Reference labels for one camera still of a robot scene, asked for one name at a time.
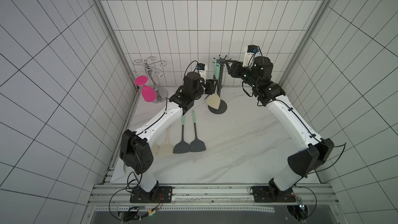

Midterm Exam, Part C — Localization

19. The pink plastic wine glass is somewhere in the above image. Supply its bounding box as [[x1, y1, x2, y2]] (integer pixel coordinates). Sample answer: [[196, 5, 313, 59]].
[[135, 76, 157, 102]]

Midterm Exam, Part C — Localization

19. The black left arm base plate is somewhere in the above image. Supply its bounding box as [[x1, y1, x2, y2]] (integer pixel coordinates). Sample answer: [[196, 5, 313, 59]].
[[130, 186, 173, 203]]

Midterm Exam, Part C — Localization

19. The dark grey utensil rack stand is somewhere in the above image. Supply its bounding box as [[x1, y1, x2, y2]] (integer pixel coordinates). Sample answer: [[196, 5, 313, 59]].
[[206, 55, 228, 115]]

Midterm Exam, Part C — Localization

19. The cream spatula grey handle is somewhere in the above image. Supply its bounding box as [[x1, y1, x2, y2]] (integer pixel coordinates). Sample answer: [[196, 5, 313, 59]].
[[157, 127, 173, 156]]

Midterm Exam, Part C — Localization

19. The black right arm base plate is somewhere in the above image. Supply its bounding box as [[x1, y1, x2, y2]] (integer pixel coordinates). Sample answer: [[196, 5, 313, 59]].
[[249, 186, 296, 203]]

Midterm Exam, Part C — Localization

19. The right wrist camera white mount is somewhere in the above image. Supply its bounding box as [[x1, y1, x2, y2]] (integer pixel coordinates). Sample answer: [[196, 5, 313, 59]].
[[243, 45, 259, 67]]

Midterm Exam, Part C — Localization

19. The chrome wine glass rack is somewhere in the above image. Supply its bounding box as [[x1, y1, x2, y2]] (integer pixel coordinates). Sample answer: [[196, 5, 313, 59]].
[[130, 57, 168, 103]]

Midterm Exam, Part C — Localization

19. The grey spatula mint handle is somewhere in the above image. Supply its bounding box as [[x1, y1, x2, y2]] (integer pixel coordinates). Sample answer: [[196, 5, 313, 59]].
[[190, 111, 206, 152], [173, 116, 190, 154]]

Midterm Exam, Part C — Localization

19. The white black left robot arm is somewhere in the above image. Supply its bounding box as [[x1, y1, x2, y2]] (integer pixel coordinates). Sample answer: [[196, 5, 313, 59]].
[[119, 72, 218, 194]]

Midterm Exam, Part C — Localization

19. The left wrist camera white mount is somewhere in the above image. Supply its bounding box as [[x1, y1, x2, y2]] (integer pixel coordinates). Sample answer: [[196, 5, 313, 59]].
[[196, 63, 207, 83]]

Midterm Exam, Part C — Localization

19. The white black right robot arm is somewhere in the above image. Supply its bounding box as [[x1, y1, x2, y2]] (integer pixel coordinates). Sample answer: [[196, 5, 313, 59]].
[[227, 57, 334, 198]]

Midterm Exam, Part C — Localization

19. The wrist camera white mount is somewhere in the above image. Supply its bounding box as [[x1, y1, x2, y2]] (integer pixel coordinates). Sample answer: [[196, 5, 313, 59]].
[[196, 63, 207, 83], [243, 45, 259, 67]]

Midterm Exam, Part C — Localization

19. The cream turner mint handle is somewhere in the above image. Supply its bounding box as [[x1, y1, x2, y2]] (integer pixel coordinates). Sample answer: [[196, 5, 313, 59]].
[[206, 60, 221, 110]]

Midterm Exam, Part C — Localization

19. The aluminium mounting rail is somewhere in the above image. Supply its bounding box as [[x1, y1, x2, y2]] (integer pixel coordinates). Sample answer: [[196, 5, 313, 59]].
[[88, 184, 338, 208]]

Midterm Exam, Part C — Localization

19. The cream spatula mint handle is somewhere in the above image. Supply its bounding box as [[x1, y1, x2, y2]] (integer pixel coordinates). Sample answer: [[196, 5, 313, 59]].
[[151, 143, 159, 156]]

